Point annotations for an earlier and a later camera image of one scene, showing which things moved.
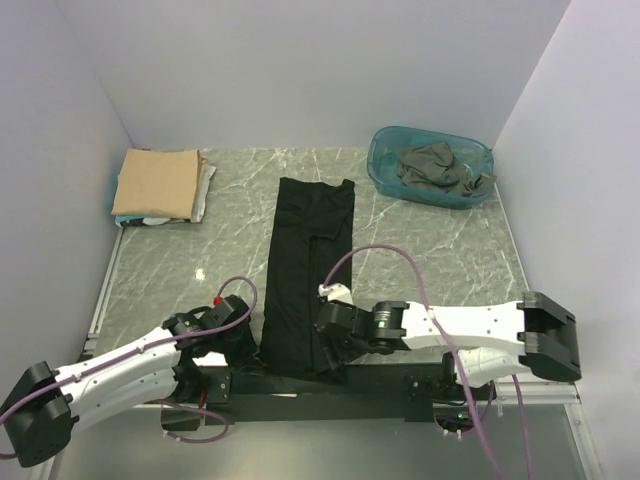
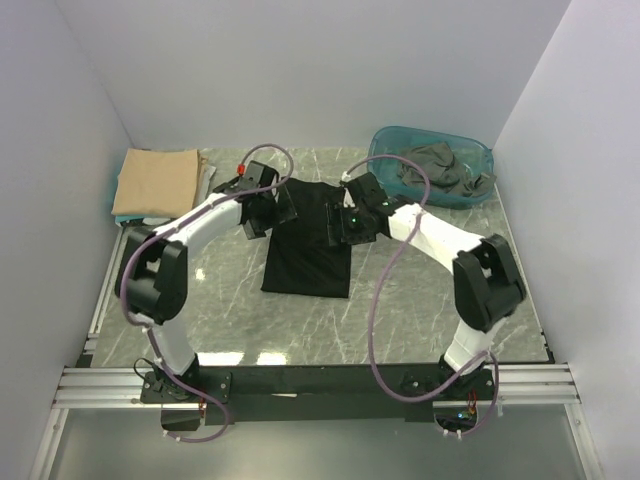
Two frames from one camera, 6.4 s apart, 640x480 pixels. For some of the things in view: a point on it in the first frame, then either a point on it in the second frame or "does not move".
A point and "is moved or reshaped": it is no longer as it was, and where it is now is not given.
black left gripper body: x=237 y=346 → x=271 y=213
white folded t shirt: x=199 y=201 does not move
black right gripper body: x=348 y=350 → x=354 y=227
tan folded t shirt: x=160 y=183 does not move
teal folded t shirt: x=124 y=218 does not move
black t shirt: x=312 y=247 is moved or reshaped
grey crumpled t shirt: x=434 y=166 does not move
